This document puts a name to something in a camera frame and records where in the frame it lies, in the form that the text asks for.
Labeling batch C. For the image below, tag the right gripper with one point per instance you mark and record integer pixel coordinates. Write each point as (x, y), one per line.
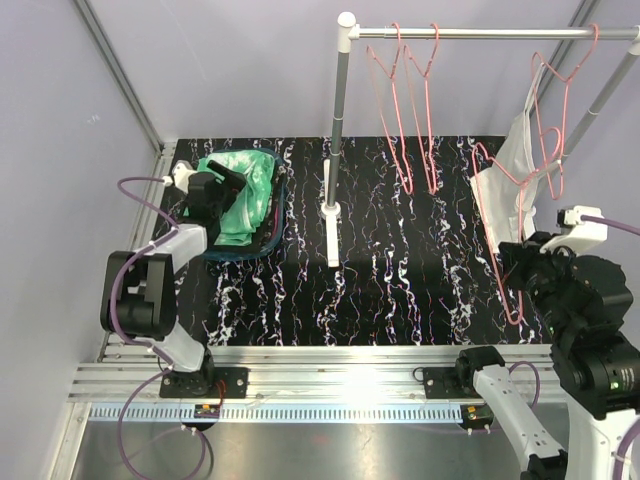
(531, 248)

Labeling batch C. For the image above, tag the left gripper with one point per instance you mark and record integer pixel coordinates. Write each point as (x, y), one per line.
(234, 181)

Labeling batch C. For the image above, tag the green and white trousers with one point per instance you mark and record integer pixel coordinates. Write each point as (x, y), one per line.
(236, 195)

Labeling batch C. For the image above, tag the black and white trousers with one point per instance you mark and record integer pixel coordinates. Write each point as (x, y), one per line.
(249, 245)

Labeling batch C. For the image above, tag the pink trousers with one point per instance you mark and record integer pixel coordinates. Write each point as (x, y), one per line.
(275, 230)

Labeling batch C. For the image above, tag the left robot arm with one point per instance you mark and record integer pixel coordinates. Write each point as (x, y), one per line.
(139, 302)

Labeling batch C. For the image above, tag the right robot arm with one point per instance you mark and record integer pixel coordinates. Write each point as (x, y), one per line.
(582, 300)

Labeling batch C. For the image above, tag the teal transparent plastic bin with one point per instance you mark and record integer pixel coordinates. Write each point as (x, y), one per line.
(253, 225)

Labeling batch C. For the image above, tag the white garment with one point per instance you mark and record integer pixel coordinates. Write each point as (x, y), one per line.
(507, 188)

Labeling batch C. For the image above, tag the metal clothes rack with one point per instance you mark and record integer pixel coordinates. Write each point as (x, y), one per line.
(349, 31)

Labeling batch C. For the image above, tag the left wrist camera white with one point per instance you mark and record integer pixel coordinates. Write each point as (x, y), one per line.
(179, 176)

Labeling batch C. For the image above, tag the aluminium mounting rail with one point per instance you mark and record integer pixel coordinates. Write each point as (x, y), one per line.
(279, 385)

